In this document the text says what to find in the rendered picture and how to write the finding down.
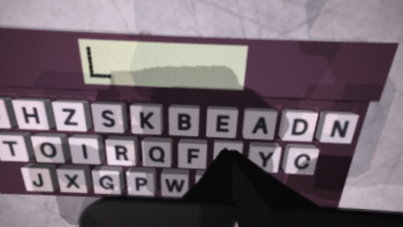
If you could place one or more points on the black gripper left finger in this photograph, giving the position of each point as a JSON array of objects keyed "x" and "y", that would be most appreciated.
[{"x": 134, "y": 211}]

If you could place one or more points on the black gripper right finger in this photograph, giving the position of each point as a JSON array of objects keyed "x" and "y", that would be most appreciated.
[{"x": 263, "y": 201}]

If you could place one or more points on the dark purple keyboard panel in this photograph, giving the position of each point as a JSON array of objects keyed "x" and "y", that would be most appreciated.
[{"x": 87, "y": 114}]

